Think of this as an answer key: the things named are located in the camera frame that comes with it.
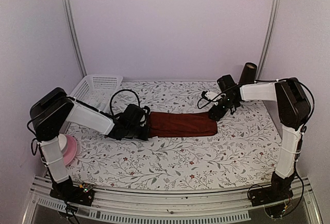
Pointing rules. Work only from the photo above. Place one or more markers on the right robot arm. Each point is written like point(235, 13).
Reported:
point(294, 110)

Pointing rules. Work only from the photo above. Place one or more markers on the aluminium frame post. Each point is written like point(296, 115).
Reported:
point(268, 37)
point(74, 37)

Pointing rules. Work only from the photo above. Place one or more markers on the left aluminium frame post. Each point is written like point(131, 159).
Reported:
point(74, 37)

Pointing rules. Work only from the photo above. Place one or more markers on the dark red towel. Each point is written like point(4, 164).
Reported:
point(167, 125)

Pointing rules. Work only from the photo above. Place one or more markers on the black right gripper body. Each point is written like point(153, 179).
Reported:
point(228, 105)

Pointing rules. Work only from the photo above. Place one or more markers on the right aluminium frame post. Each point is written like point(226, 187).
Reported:
point(268, 37)

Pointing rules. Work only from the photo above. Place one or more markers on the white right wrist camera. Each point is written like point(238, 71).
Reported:
point(210, 96)

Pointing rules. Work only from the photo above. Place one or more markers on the blue orange patterned towel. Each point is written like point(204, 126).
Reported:
point(103, 106)

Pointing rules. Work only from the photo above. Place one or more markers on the black cylinder cup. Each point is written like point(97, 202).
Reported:
point(248, 73)

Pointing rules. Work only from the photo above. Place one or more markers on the pink plate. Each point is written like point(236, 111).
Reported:
point(71, 151)

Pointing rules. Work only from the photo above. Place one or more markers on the front aluminium rail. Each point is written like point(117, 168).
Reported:
point(118, 205)

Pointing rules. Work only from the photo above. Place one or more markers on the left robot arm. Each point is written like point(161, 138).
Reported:
point(50, 113)

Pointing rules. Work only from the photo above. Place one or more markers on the white plastic basket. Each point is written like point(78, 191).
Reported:
point(96, 88)

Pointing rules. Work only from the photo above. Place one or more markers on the floral tablecloth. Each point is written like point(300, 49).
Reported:
point(245, 150)

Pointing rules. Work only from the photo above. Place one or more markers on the white bowl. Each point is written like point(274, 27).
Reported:
point(63, 143)

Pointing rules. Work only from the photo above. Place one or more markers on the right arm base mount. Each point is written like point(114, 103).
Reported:
point(268, 195)

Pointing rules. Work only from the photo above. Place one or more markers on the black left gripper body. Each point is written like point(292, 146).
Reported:
point(142, 136)

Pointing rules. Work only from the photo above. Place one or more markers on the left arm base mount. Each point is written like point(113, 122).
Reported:
point(73, 194)

